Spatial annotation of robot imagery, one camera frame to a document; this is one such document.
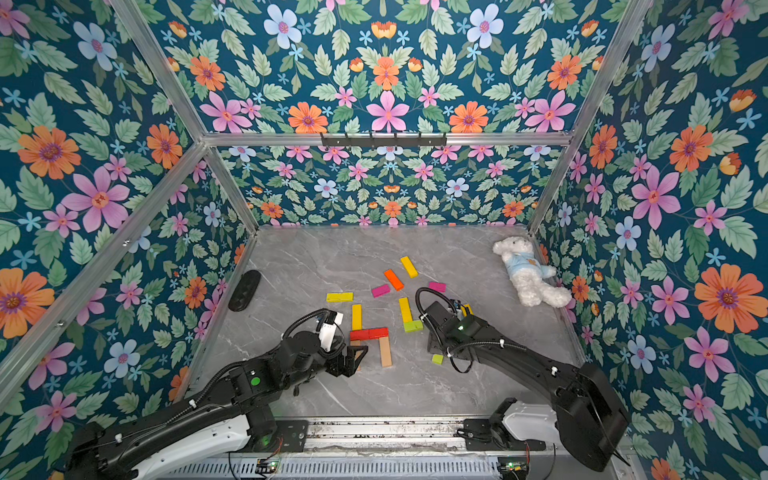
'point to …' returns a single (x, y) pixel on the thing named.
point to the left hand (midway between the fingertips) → (360, 347)
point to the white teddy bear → (527, 273)
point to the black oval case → (244, 290)
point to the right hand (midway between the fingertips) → (444, 340)
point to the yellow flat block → (340, 297)
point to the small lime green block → (438, 359)
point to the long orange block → (394, 280)
